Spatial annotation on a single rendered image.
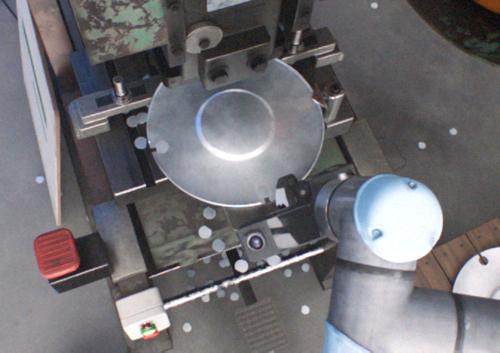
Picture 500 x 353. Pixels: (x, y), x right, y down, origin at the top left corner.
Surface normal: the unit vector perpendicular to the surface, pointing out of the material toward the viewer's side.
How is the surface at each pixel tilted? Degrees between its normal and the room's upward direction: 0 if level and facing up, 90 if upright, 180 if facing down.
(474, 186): 0
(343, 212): 78
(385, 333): 25
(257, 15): 90
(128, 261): 0
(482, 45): 34
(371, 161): 0
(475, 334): 9
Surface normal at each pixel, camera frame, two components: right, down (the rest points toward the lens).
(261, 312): 0.06, -0.40
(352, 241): -0.72, -0.15
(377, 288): -0.02, -0.05
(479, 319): 0.09, -0.58
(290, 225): -0.22, 0.18
